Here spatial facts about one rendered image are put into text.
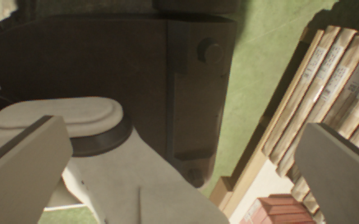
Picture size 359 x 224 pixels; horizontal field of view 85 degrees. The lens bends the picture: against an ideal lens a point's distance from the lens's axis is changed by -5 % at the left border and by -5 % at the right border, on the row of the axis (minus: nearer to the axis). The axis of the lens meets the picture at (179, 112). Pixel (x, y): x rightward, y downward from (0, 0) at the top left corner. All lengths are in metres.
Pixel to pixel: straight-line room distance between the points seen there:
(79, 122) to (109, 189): 0.12
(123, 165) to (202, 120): 0.27
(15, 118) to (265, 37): 0.68
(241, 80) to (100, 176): 0.57
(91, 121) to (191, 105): 0.24
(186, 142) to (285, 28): 0.49
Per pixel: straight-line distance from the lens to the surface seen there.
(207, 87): 0.48
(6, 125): 0.39
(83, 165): 0.34
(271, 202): 1.11
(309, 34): 0.80
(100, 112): 0.35
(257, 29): 0.72
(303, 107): 0.72
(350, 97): 0.66
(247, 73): 0.75
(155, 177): 0.30
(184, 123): 0.52
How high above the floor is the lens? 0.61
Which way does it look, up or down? 57 degrees down
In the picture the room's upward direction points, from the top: 158 degrees clockwise
